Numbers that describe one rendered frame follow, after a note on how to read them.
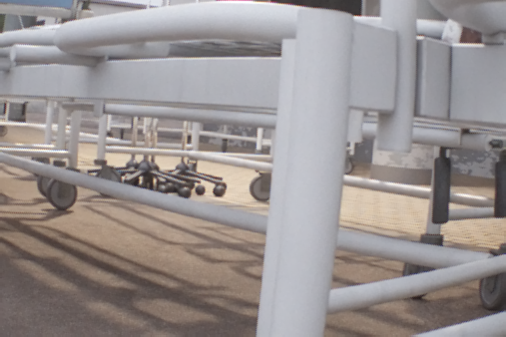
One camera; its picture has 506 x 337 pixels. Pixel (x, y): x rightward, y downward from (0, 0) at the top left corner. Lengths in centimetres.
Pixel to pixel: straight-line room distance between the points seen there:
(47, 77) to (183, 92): 44
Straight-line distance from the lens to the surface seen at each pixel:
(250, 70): 99
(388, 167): 593
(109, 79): 125
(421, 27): 99
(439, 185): 104
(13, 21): 1240
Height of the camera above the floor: 38
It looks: 2 degrees down
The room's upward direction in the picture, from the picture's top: 5 degrees clockwise
